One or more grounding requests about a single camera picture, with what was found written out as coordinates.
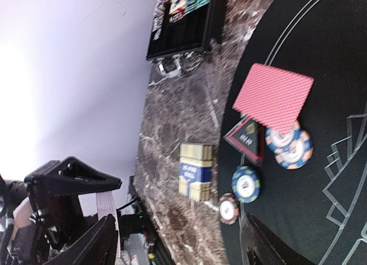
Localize round black poker mat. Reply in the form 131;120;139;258
222;0;366;264

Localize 10 chips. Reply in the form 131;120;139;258
265;121;313;170

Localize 50 chips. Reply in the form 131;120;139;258
231;166;261;204

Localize card dealt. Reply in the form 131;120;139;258
233;63;314;135

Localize red-backed playing card deck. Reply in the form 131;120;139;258
96;192;121;260

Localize red triangular all-in marker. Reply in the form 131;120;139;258
224;116;264;166

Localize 100 chips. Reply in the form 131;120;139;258
218;193;240;225

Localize red card deck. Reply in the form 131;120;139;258
178;142;213;202

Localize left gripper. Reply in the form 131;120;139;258
24;156;122;264

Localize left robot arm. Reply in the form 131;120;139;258
1;157;122;264

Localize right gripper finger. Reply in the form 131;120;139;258
240;213;313;264

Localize card deck in case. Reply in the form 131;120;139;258
169;0;187;15

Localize blue-white chips in case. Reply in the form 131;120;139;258
152;0;166;41

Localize black poker chip case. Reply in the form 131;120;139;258
146;0;228;61

